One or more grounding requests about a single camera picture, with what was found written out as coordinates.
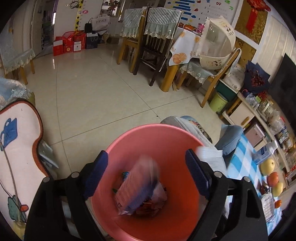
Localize red gift bag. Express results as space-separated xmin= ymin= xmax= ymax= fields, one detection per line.
xmin=62 ymin=31 xmax=77 ymax=53

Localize red berry sprig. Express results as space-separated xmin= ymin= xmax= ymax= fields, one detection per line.
xmin=257 ymin=90 xmax=269 ymax=102

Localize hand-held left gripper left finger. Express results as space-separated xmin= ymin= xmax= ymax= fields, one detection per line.
xmin=24 ymin=150 xmax=109 ymax=241

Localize cream mesh food cover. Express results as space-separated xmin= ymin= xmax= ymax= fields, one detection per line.
xmin=199 ymin=16 xmax=236 ymax=71

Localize white pouch with blue print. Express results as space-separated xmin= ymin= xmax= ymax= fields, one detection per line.
xmin=261 ymin=193 xmax=277 ymax=223

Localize red and white gift box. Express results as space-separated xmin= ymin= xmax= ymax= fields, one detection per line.
xmin=53 ymin=39 xmax=64 ymax=57

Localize colourful wall poster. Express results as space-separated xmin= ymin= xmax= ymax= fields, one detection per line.
xmin=164 ymin=0 xmax=241 ymax=26

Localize falling pink snack packet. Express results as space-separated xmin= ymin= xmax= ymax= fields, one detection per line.
xmin=114 ymin=155 xmax=161 ymax=216

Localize black television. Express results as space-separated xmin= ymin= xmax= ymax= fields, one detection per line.
xmin=268 ymin=53 xmax=296 ymax=121

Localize large white barcode packet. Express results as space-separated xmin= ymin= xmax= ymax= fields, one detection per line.
xmin=196 ymin=146 xmax=228 ymax=179

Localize red apple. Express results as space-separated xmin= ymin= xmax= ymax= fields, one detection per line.
xmin=267 ymin=171 xmax=280 ymax=188

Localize dark blue flower bouquet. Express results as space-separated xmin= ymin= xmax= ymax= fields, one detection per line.
xmin=245 ymin=61 xmax=271 ymax=93

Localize giraffe height wall sticker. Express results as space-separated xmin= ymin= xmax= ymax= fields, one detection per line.
xmin=69 ymin=0 xmax=86 ymax=32

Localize green storage box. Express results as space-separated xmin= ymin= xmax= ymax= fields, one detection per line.
xmin=216 ymin=81 xmax=238 ymax=102

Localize pale blue lace cloth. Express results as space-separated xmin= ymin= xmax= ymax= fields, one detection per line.
xmin=0 ymin=76 xmax=34 ymax=110

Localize grey and blue clothes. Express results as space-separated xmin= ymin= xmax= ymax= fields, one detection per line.
xmin=159 ymin=115 xmax=213 ymax=146

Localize large yellow pear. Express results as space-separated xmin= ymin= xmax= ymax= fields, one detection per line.
xmin=271 ymin=182 xmax=284 ymax=197

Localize white shopping bag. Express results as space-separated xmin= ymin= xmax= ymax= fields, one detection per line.
xmin=91 ymin=14 xmax=110 ymax=35

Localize dark chair with quilted cover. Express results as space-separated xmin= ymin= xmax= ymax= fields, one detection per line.
xmin=133 ymin=7 xmax=183 ymax=87

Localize small yellow pear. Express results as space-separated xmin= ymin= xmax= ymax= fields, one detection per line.
xmin=259 ymin=158 xmax=276 ymax=175

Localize light wood chair quilted cover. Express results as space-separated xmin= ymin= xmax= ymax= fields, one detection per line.
xmin=117 ymin=8 xmax=148 ymax=75

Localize white rice bag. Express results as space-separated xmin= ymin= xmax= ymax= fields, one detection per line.
xmin=223 ymin=62 xmax=246 ymax=92

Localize pink plastic bucket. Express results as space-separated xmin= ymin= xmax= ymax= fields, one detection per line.
xmin=89 ymin=123 xmax=214 ymax=241

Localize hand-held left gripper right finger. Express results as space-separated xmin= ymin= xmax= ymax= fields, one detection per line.
xmin=185 ymin=149 xmax=269 ymax=241

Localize dark blue shopping bag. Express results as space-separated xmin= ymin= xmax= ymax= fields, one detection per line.
xmin=85 ymin=32 xmax=99 ymax=49

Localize green plastic bucket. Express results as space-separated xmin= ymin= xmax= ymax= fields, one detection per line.
xmin=209 ymin=91 xmax=228 ymax=113

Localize clear plastic bag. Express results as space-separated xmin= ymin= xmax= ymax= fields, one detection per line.
xmin=266 ymin=111 xmax=287 ymax=135

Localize blue checked tablecloth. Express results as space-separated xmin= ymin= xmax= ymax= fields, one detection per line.
xmin=225 ymin=133 xmax=284 ymax=232

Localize chair with lace cover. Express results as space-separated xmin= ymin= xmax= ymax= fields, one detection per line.
xmin=0 ymin=35 xmax=36 ymax=85

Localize red knot decoration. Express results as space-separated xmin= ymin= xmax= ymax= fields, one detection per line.
xmin=245 ymin=0 xmax=271 ymax=33

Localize table with orange-print cloth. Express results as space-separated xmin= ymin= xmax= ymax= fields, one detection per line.
xmin=159 ymin=23 xmax=210 ymax=92

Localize pack of small water bottles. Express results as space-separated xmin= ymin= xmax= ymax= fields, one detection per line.
xmin=242 ymin=89 xmax=260 ymax=109

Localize cream TV cabinet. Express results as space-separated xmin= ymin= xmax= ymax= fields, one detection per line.
xmin=220 ymin=91 xmax=296 ymax=186

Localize wooden chair with quilted cover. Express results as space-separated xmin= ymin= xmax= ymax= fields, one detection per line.
xmin=179 ymin=47 xmax=242 ymax=108

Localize white milk bottle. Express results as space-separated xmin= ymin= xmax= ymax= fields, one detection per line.
xmin=253 ymin=140 xmax=279 ymax=165

